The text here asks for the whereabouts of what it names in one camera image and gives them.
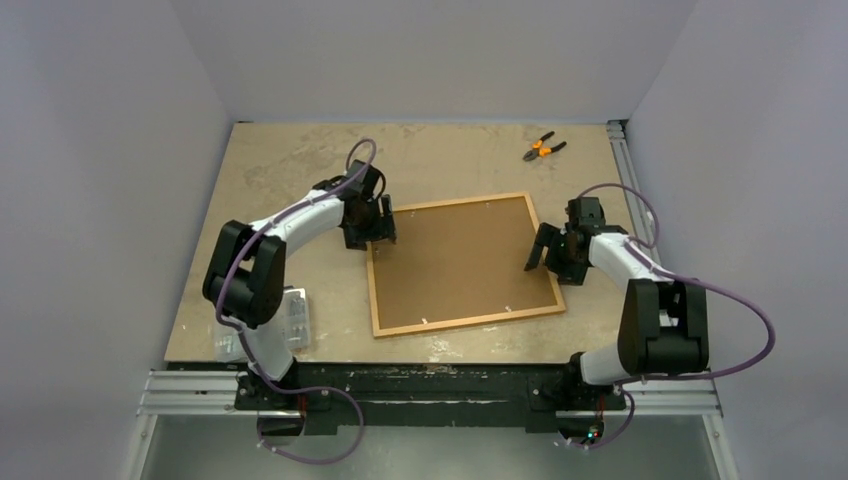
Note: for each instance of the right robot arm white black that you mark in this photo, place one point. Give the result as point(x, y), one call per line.
point(664, 323)

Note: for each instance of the orange wooden picture frame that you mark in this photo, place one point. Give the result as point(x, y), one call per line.
point(464, 321)

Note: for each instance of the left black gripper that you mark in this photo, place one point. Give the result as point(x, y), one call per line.
point(382, 229)

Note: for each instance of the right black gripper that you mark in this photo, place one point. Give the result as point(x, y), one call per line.
point(555, 250)

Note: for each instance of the brown backing board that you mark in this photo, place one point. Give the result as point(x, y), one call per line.
point(464, 265)

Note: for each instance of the aluminium extrusion rail front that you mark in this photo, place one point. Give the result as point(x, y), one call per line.
point(186, 393)

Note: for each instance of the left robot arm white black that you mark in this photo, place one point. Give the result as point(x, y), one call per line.
point(245, 276)

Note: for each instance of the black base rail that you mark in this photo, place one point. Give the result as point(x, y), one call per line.
point(323, 396)

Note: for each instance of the orange black pliers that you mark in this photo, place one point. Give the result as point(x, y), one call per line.
point(539, 148)

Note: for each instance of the clear plastic screw box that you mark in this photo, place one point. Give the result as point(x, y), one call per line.
point(291, 322)

